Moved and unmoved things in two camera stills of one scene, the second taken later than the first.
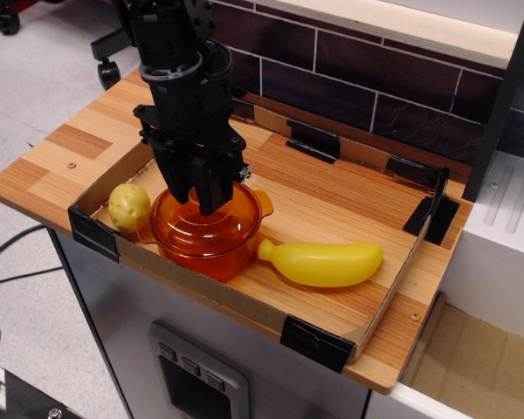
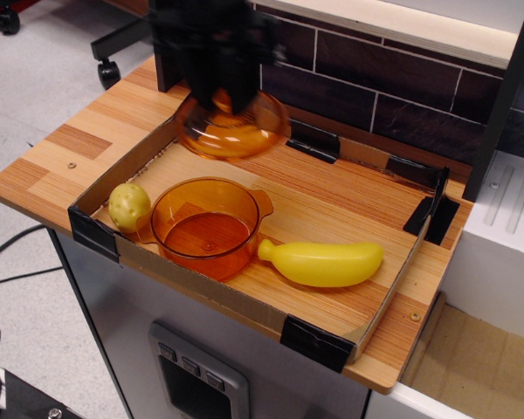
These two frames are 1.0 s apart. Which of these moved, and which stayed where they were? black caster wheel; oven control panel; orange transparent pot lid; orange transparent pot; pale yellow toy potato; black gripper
Moved: orange transparent pot lid; black gripper
Stayed: orange transparent pot; pale yellow toy potato; black caster wheel; oven control panel
